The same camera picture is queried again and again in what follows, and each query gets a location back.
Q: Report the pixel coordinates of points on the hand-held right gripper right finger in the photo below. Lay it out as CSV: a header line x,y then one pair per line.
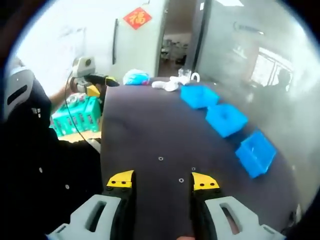
x,y
212,217

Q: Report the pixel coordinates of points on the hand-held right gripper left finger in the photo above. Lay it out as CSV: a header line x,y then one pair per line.
x,y
75,225

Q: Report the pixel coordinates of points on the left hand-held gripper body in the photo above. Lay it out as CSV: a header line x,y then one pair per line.
x,y
81,67

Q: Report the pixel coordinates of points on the blue plastic bin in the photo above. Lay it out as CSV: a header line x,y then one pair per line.
x,y
200,96
255,155
225,120

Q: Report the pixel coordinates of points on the stack of teal cartons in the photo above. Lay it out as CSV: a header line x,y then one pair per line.
x,y
80,117

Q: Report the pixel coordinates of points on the blue tissue pack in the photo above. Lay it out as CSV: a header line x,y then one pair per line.
x,y
136,77

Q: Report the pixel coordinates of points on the white cloth glove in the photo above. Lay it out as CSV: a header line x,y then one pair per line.
x,y
178,80
166,86

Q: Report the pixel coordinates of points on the grey chest-worn device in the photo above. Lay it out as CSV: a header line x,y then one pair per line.
x,y
17,75

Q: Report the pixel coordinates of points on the person in black shirt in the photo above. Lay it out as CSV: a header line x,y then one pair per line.
x,y
37,162

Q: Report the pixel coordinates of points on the clear glass mug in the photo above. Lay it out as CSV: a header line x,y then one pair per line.
x,y
183,73

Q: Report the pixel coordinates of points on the red paper wall decoration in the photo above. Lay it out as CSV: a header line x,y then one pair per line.
x,y
137,18

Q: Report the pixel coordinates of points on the black door frame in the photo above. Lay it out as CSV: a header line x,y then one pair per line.
x,y
200,37

